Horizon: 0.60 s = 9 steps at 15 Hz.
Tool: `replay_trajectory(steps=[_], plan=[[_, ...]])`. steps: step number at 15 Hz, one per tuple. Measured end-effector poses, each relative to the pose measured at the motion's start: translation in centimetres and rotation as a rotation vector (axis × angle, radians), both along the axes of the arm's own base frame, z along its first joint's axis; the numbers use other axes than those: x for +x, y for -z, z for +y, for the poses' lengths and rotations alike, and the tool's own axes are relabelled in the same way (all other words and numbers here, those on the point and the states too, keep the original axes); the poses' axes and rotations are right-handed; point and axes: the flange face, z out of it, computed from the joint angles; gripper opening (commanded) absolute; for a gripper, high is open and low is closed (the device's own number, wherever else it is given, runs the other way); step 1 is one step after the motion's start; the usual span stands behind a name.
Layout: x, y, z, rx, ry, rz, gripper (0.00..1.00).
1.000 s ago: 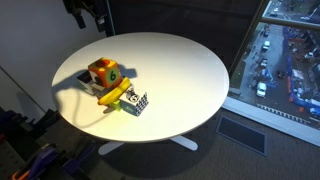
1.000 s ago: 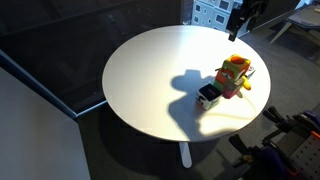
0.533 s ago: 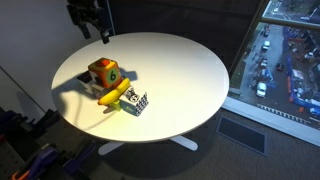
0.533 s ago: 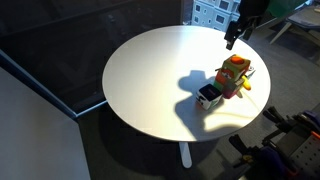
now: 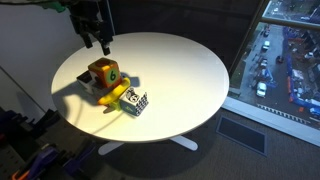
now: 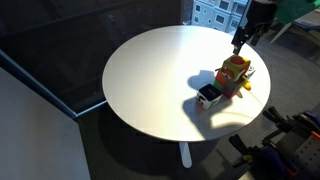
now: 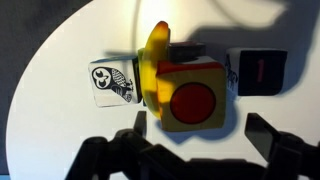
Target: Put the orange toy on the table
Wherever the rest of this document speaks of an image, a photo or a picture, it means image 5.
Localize black number one cube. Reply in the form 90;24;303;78
76;70;102;96

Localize yellow toy banana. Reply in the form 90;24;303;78
96;77;132;106

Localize black purple orange clamp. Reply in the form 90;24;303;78
60;139;98;178
12;144;60;180

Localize red yellow round toy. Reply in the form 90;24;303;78
87;57;120;89

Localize window frame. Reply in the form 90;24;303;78
221;0;320;148

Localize dark floor vent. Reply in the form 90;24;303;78
215;115;268;157

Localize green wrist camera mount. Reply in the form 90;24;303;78
49;0;68;14

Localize white owl print cube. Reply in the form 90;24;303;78
118;86;150;117

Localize white table base legs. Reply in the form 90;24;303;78
97;134;199;156

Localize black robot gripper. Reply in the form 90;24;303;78
69;0;116;56

